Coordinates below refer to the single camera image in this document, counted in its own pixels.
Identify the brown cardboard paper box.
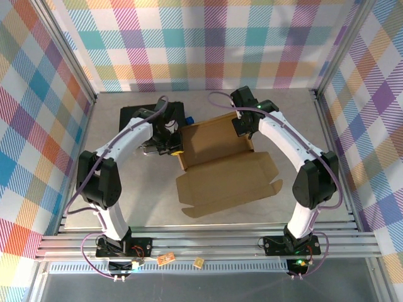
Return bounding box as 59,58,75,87
175,113,283,218

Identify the black flat tray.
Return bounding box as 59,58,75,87
118,100,185,141

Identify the small orange circuit board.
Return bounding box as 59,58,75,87
157,253,176,266

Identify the black left controller board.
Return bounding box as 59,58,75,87
108,259,144,273

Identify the black controller board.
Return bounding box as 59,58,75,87
288,258,309,274
108,259,144,273

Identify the grey base panel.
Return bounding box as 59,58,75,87
31,272,388,302

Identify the black right controller board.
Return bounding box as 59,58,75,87
288,258,309,274

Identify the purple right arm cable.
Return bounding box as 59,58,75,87
207,91,344,281

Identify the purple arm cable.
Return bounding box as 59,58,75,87
207,91,344,281
64,95,169,281

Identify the aluminium side rail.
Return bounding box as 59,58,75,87
55,96,99,235
311,90,361,232

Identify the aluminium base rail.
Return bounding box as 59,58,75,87
36,225,383,261

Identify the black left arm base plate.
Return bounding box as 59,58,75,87
95,237,154,258

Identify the aluminium frame post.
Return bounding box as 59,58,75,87
310,0,374,98
33,0,98,103

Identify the slotted grey cable duct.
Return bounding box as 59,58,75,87
47,260,292,274

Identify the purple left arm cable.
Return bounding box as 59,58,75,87
64,95,169,281

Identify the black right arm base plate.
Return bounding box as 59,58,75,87
263,234,322,256

